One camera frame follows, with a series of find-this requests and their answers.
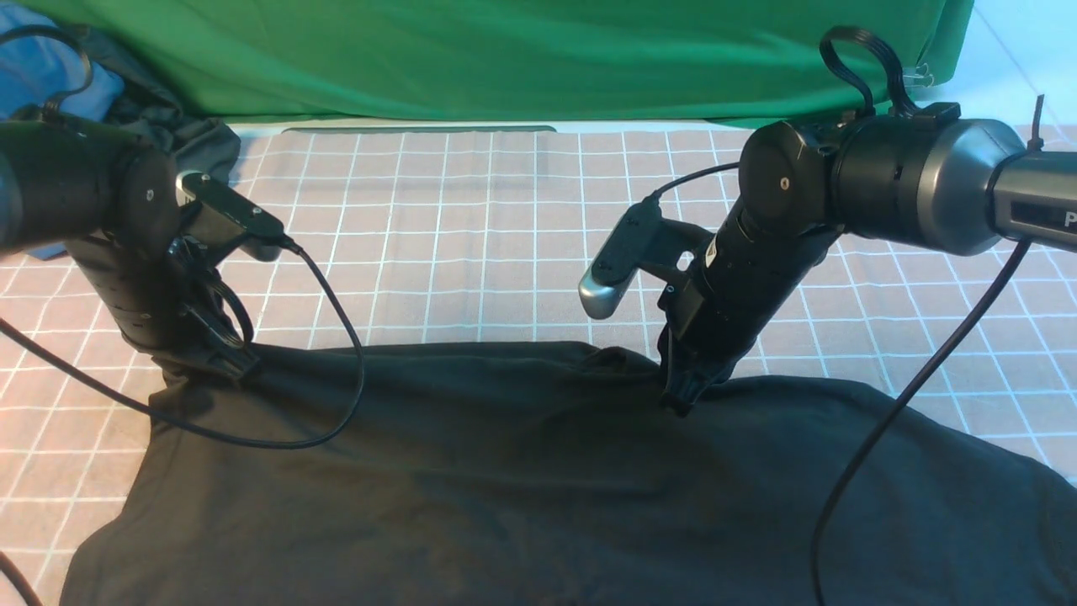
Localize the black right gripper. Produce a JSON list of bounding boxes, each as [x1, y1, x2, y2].
[[658, 326, 745, 417]]

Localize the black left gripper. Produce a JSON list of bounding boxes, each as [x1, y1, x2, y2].
[[157, 286, 261, 382]]

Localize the dark gray long-sleeve shirt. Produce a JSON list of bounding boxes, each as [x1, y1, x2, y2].
[[59, 342, 1076, 605]]

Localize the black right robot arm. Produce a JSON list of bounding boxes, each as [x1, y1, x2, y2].
[[659, 103, 1076, 415]]

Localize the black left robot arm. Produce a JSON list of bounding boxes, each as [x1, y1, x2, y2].
[[1, 116, 284, 380]]

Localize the dark green crumpled garment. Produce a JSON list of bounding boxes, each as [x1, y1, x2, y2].
[[61, 24, 241, 183]]

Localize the pink checkered tablecloth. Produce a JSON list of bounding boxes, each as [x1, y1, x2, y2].
[[1, 126, 1074, 605]]

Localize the green backdrop cloth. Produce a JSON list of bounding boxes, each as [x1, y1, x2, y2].
[[27, 1, 974, 125]]

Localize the blue garment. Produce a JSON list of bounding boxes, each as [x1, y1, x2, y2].
[[3, 24, 122, 256]]

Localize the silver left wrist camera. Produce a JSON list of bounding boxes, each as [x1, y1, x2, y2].
[[176, 170, 299, 263]]

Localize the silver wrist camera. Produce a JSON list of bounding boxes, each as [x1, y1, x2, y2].
[[176, 170, 299, 263], [578, 196, 713, 321]]

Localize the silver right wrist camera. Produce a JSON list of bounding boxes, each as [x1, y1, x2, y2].
[[578, 196, 713, 321]]

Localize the black left camera cable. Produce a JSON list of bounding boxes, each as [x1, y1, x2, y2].
[[0, 24, 367, 606]]

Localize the black camera cable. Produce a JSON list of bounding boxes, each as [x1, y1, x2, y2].
[[644, 25, 1036, 606], [0, 24, 367, 606]]

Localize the black right camera cable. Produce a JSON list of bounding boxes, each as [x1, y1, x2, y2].
[[644, 25, 1036, 606]]

